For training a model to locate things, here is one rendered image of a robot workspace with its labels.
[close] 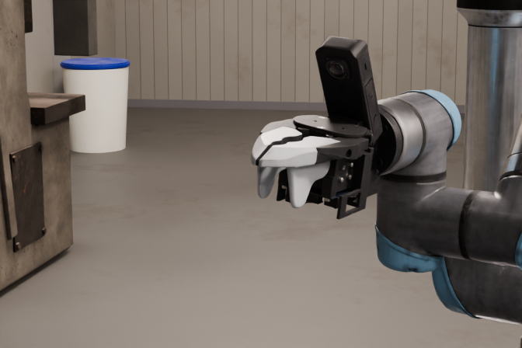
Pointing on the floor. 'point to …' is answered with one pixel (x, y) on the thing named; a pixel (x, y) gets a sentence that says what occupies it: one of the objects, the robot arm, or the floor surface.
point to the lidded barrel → (98, 102)
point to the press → (36, 121)
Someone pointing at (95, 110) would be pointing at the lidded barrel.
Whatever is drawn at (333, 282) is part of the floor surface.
